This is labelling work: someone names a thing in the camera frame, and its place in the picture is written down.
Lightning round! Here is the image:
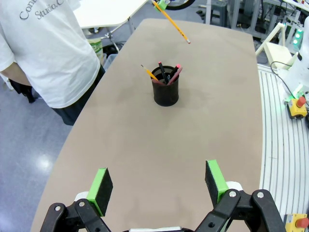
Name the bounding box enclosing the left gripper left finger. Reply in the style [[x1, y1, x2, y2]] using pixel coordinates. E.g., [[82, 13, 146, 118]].
[[40, 167, 114, 232]]

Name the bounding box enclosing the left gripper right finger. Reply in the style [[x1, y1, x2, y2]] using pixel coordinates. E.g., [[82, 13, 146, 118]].
[[195, 159, 287, 232]]

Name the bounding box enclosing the yellow pencil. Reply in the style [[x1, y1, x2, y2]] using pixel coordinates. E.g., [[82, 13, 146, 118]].
[[140, 64, 160, 82], [151, 0, 191, 45]]

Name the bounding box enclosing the black pen red cap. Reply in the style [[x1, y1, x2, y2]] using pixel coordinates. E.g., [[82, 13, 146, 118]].
[[169, 63, 181, 79]]

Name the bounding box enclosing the dark red pencil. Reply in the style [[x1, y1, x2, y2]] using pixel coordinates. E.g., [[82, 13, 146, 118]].
[[167, 67, 183, 86]]

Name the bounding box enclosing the black mesh pen holder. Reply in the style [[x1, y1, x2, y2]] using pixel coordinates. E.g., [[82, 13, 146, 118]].
[[151, 65, 180, 107]]

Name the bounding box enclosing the white side table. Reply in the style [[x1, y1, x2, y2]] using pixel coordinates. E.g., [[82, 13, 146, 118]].
[[72, 0, 148, 30]]

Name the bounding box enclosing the grey light stand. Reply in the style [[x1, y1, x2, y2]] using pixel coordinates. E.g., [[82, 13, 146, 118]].
[[100, 24, 126, 53]]

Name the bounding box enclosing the clear plastic bin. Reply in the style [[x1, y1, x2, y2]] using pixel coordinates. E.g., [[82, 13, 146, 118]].
[[103, 53, 119, 71]]

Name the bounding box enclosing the green white bag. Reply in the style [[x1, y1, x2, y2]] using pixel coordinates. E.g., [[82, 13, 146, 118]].
[[87, 38, 105, 64]]

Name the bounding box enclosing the grey metal equipment rack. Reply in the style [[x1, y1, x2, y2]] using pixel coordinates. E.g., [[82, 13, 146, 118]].
[[226, 0, 309, 42]]

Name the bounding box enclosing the yellow emergency stop box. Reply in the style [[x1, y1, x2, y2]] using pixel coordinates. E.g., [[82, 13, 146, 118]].
[[286, 96, 307, 120], [283, 213, 309, 232]]

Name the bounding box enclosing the person in white T-shirt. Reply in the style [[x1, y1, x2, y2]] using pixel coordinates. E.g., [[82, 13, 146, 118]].
[[0, 0, 106, 126]]

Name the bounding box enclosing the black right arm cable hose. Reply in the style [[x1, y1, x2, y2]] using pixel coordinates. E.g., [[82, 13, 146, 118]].
[[166, 0, 195, 11]]

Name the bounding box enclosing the grey slotted base plate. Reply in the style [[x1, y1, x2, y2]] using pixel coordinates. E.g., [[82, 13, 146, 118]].
[[257, 63, 309, 232]]

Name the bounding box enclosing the beige wooden frame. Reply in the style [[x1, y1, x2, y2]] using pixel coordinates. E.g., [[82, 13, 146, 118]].
[[255, 22, 300, 71]]

